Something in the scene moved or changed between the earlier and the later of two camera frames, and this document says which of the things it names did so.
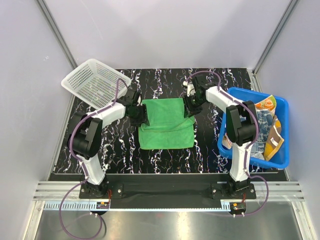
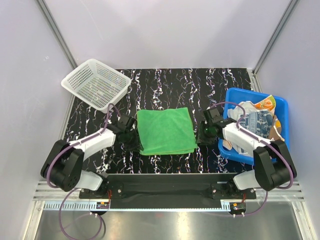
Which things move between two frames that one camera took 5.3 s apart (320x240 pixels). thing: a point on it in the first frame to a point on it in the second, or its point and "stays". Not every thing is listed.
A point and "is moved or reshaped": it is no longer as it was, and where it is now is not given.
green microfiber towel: (168, 128) is moved or reshaped
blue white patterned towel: (265, 121) stays
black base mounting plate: (202, 191) stays
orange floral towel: (275, 139) stays
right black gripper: (189, 110) to (201, 138)
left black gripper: (143, 119) to (136, 145)
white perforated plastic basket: (96, 83) stays
